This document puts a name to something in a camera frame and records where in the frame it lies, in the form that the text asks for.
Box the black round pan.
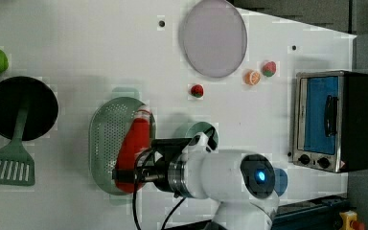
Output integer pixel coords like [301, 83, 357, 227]
[0, 77, 58, 141]

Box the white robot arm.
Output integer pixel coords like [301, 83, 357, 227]
[112, 132, 279, 230]

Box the red ketchup bottle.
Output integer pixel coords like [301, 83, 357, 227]
[115, 105, 151, 194]

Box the orange half slice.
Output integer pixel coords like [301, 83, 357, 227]
[243, 70, 261, 85]

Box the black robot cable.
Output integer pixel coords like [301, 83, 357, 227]
[131, 149, 188, 230]

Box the green slotted spatula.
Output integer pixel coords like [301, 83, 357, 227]
[0, 99, 35, 186]

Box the large toy strawberry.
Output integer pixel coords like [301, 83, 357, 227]
[262, 61, 277, 77]

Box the large lilac round plate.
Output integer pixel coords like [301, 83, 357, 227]
[180, 0, 247, 78]

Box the blue bowl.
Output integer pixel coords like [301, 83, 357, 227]
[274, 168, 288, 196]

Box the green oval strainer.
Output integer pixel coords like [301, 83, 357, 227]
[89, 97, 155, 196]

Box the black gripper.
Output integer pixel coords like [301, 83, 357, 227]
[112, 138, 190, 193]

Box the small red strawberry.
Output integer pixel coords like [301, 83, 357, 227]
[190, 84, 204, 98]

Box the green metal cup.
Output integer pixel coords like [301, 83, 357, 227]
[186, 122, 219, 150]

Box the black toaster oven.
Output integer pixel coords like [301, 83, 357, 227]
[292, 71, 368, 173]

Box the blue storage bin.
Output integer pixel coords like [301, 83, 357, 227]
[271, 195, 351, 230]

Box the yellow emergency stop box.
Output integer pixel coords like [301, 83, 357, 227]
[339, 211, 366, 230]

